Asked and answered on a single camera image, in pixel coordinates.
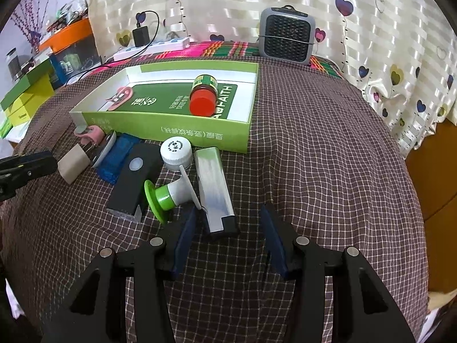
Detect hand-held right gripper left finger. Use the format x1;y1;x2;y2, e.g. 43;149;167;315
43;205;201;343

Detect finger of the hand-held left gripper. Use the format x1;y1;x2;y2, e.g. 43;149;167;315
0;151;55;176
0;159;58;202

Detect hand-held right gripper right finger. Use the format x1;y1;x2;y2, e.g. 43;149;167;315
260;204;416;343

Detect white rectangular block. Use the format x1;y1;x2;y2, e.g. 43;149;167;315
57;144;90;185

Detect green suction cup hook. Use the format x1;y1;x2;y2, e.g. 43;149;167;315
144;165;201;224

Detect pink plastic hook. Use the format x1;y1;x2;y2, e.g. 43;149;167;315
74;125;105;143
105;86;133;111

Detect silver lighter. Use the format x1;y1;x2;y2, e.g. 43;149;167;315
194;147;240;239

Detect grey round suction hook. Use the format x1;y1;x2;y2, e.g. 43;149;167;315
91;130;117;168

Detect black rectangular device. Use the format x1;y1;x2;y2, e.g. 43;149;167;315
106;143;165;221

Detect green cardboard box tray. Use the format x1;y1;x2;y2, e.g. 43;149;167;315
69;61;259;154

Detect yellow green cardboard box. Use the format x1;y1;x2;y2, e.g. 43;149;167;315
5;75;56;129

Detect brown checked blanket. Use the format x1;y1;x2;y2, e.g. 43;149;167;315
0;57;429;343

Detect green lidded cardboard box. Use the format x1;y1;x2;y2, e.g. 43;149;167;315
0;59;56;111

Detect blue translucent usb tester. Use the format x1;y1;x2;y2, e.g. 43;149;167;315
96;134;141;186

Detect blue box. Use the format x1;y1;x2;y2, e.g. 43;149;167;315
50;52;72;90

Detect ribbed plastic bottle cap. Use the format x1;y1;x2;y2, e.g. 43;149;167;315
159;139;193;171

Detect glass jar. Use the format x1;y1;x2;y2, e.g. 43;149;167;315
5;48;22;81

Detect orange lidded glass tank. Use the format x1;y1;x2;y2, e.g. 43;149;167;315
37;18;102;79

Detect purple flower branches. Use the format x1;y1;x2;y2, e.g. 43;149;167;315
11;0;61;49

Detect red capped medicine bottle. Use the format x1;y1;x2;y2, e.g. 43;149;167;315
189;74;219;117

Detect black charger adapter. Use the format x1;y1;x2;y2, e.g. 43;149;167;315
133;26;151;48

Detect white power strip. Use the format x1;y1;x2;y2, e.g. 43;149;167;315
113;37;191;61

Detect colourful striped blanket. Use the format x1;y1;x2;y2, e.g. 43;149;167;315
103;41;343;79

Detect grey portable space heater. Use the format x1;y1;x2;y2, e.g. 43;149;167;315
258;5;318;65

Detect heart print curtain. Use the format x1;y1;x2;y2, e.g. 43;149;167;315
89;0;457;159

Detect black charger cable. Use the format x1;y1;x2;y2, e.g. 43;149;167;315
137;10;161;48

